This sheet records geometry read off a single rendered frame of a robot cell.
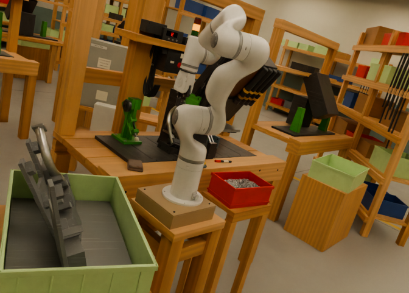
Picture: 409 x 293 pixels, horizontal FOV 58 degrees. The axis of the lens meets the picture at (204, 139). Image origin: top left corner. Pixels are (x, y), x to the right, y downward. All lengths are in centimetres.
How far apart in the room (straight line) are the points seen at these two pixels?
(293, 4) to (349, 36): 214
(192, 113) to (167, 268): 65
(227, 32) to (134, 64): 117
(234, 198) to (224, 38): 97
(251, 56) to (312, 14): 1089
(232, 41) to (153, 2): 117
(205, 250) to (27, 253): 80
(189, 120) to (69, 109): 95
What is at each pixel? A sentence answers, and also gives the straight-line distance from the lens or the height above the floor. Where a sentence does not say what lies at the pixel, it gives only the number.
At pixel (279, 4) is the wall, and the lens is 1287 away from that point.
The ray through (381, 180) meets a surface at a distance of 439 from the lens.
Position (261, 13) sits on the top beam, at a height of 191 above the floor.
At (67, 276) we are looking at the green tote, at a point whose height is 94.
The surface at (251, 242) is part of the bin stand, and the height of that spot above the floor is 55.
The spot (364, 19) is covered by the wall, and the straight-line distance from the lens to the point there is 1158.
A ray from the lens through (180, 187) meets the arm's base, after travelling 163.
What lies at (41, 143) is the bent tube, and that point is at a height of 114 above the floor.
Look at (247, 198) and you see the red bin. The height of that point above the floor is 86.
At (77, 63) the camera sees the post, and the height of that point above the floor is 131.
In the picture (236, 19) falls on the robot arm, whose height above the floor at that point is 171.
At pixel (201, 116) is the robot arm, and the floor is 131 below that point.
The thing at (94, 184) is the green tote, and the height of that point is 92.
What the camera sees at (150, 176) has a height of 88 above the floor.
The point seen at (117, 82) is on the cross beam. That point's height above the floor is 121.
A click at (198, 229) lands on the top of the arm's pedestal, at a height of 84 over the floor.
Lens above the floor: 162
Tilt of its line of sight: 15 degrees down
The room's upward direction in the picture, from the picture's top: 15 degrees clockwise
